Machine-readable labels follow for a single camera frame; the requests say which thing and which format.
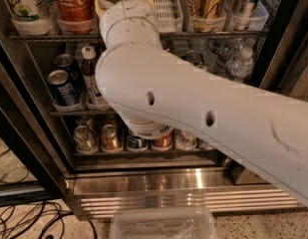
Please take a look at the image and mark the water bottle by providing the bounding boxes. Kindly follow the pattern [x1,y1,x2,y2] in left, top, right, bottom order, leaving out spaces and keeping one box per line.
[227,47,254,82]
[209,38,243,76]

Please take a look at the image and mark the black floor cables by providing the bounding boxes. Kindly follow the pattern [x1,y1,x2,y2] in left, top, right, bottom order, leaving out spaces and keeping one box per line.
[0,146,98,239]

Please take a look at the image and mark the water bottle rear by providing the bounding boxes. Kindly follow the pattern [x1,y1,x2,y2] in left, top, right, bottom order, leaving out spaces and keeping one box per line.
[209,38,243,76]

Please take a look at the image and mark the red coca-cola can top shelf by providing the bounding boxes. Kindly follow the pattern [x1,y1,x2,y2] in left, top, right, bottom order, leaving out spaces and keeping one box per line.
[56,0,94,22]

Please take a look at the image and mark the fridge glass door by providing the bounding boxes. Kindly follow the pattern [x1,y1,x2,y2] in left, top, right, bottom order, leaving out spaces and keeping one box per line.
[231,162,267,185]

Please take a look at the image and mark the green can rear middle shelf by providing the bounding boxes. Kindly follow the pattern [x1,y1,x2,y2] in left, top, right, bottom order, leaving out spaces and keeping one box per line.
[182,50,204,66]

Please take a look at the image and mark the white empty plastic basket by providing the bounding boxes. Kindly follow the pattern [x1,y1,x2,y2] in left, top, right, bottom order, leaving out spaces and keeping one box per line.
[154,0,183,33]

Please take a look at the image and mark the blue can rear middle shelf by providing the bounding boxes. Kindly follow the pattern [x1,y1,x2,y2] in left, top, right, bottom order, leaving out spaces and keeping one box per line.
[54,54,84,94]

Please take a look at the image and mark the blue can front middle shelf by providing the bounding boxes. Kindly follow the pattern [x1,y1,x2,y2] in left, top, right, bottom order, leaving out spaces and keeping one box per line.
[47,70,79,107]

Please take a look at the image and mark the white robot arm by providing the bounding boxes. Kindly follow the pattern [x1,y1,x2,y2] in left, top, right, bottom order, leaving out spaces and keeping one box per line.
[95,0,308,207]

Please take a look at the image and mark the clear plastic bin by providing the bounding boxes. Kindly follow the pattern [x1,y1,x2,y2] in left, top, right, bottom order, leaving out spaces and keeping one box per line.
[110,206,218,239]

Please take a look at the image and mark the gold can top shelf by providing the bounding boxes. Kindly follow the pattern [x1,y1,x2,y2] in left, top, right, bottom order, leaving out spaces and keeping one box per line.
[182,0,227,21]

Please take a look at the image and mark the blue can bottom shelf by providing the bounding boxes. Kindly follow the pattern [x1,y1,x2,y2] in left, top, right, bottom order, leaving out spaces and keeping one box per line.
[128,130,148,149]

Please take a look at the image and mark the iced tea bottle white cap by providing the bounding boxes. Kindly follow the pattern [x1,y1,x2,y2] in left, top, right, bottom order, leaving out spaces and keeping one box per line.
[81,46,106,106]

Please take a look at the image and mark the tea bottle bottom shelf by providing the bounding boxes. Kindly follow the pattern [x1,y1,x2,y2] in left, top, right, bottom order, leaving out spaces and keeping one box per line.
[198,139,214,150]

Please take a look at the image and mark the stainless fridge base grille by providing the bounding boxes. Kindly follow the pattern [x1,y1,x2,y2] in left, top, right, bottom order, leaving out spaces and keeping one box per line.
[65,168,303,219]

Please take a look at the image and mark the white can bottom shelf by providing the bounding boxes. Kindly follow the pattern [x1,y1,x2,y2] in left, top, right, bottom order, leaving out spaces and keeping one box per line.
[73,125,96,151]

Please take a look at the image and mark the silver can top shelf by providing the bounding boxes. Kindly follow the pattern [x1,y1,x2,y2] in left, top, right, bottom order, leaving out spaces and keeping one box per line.
[228,0,259,31]

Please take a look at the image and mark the clear bottle bottom shelf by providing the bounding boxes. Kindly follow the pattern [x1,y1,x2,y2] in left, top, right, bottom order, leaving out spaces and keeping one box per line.
[175,130,197,150]

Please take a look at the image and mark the orange can bottom shelf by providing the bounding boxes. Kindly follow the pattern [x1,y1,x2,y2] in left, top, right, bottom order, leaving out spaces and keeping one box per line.
[101,124,122,151]

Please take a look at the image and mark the blue can shelf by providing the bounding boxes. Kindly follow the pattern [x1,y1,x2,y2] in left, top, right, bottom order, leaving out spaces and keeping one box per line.
[128,130,148,149]
[47,70,79,107]
[54,54,84,94]

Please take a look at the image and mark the water bottle front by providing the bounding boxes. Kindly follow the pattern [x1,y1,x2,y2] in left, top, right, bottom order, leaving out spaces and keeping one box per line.
[227,47,254,82]

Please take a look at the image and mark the red can bottom shelf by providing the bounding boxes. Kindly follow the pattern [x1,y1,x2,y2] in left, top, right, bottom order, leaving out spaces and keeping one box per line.
[153,133,172,148]

